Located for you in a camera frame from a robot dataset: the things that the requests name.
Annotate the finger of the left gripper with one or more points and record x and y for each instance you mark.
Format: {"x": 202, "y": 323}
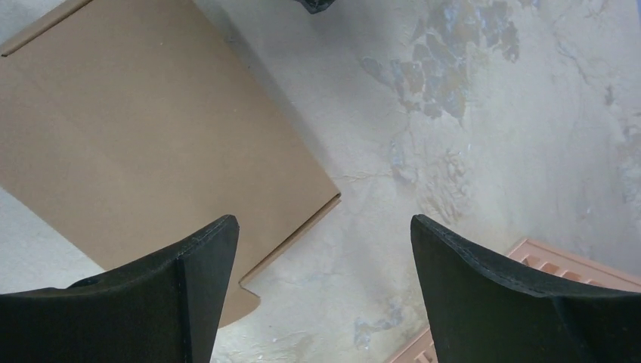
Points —
{"x": 315, "y": 6}

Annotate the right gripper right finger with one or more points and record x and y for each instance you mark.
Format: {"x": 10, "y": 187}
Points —
{"x": 481, "y": 308}

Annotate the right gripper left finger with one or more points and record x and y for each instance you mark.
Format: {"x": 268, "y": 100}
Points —
{"x": 163, "y": 307}

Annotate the orange plastic file organizer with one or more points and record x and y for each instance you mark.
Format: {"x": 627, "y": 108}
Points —
{"x": 539, "y": 260}

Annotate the brown cardboard box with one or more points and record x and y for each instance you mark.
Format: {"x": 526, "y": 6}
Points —
{"x": 128, "y": 125}

